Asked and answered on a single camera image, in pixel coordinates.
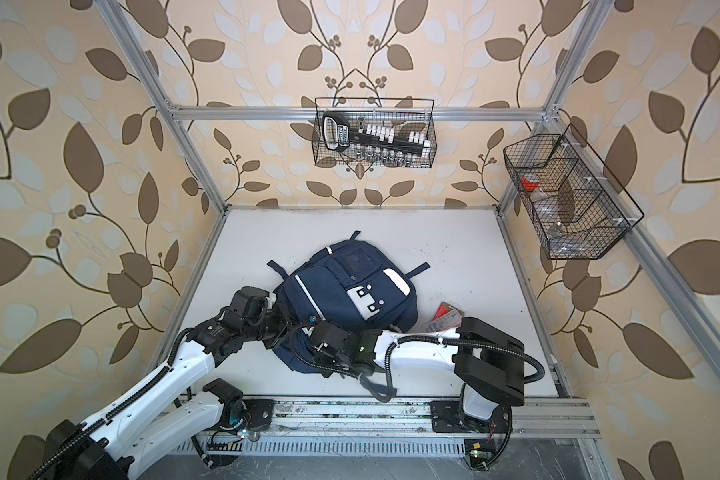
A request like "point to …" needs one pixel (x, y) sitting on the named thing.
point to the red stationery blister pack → (445, 317)
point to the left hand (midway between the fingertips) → (309, 320)
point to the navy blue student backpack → (353, 283)
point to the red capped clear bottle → (531, 181)
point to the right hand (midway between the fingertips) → (316, 356)
